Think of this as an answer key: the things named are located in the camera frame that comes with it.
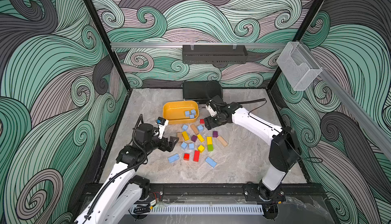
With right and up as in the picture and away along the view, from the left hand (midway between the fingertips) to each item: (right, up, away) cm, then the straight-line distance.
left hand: (170, 134), depth 75 cm
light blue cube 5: (+6, -10, +13) cm, 17 cm away
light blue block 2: (0, -16, +9) cm, 18 cm away
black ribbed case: (+18, +24, +41) cm, 51 cm away
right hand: (+21, +4, +11) cm, 24 cm away
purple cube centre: (+12, -7, +17) cm, 22 cm away
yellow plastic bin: (+3, +9, +29) cm, 31 cm away
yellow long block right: (+21, -7, +15) cm, 27 cm away
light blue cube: (+12, +9, +26) cm, 30 cm away
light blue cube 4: (+16, -1, +20) cm, 25 cm away
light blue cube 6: (+11, -10, +13) cm, 19 cm away
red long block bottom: (+13, -15, +11) cm, 23 cm away
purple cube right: (+25, -4, +18) cm, 31 cm away
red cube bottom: (+8, -15, +10) cm, 19 cm away
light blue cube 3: (+6, 0, +20) cm, 21 cm away
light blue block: (+11, +6, +26) cm, 28 cm away
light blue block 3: (+21, -18, +8) cm, 29 cm away
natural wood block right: (+30, -8, +16) cm, 34 cm away
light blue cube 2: (+8, +8, +26) cm, 29 cm away
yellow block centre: (+17, -7, +17) cm, 25 cm away
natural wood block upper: (+13, -2, +22) cm, 25 cm away
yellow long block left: (+7, -5, +18) cm, 20 cm away
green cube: (+22, -11, +13) cm, 28 cm away
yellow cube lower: (+16, -11, +12) cm, 23 cm away
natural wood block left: (+3, -5, +17) cm, 18 cm away
